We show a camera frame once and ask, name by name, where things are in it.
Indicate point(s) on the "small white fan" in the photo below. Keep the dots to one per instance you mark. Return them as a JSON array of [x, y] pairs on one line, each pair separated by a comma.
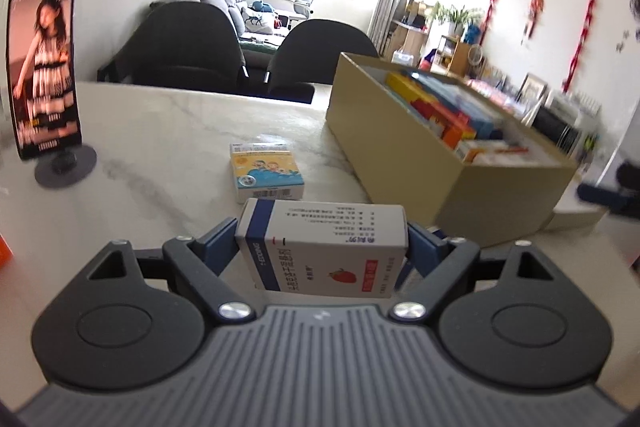
[[475, 57]]

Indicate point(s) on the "black chair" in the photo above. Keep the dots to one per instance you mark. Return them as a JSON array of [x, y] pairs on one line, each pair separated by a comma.
[[325, 52], [190, 42]]

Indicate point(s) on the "pile of medicine boxes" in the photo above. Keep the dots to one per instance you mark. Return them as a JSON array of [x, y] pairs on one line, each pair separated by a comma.
[[407, 87]]

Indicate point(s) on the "tan cardboard box lid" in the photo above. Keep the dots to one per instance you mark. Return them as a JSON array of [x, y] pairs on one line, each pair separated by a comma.
[[575, 217]]

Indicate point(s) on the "blue medicine box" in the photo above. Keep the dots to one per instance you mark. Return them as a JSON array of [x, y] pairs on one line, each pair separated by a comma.
[[475, 117]]

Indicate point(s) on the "white marble desktop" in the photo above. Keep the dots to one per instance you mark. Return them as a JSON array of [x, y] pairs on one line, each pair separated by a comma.
[[150, 157]]

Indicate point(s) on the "tan cardboard box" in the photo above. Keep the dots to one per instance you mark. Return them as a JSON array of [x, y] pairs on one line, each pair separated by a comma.
[[400, 167]]

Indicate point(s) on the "cartoon-print medicine box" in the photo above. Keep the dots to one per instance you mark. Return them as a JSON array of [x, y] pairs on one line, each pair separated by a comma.
[[265, 172]]

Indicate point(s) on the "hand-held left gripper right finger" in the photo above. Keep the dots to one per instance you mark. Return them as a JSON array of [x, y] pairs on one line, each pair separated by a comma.
[[422, 247]]

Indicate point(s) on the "grey phone stand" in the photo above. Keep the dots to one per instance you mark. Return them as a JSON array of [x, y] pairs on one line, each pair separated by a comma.
[[65, 167]]

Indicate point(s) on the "standing picture frame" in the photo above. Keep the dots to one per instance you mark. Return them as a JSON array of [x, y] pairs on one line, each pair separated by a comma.
[[531, 94]]

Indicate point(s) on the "green potted plant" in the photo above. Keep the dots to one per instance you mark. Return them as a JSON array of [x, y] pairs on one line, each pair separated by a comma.
[[457, 14]]

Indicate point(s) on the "orange tissue packet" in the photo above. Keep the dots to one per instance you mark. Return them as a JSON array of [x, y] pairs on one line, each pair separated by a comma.
[[5, 252]]

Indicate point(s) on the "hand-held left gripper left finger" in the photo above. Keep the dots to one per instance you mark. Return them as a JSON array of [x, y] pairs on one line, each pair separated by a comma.
[[220, 247]]

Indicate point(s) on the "white strawberry-print medicine box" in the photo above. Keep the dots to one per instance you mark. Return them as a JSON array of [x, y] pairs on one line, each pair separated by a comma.
[[492, 152], [320, 247]]

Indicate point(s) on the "black smartphone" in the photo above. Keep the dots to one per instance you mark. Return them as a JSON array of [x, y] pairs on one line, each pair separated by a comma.
[[45, 72]]

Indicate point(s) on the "wooden shelf unit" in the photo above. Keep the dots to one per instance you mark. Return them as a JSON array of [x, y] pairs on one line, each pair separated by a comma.
[[410, 37]]

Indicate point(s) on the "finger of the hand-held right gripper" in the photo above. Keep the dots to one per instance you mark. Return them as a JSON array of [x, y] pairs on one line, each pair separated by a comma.
[[600, 196], [627, 172]]

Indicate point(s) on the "black microwave oven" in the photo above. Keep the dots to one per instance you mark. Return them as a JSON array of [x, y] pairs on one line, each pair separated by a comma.
[[555, 124]]

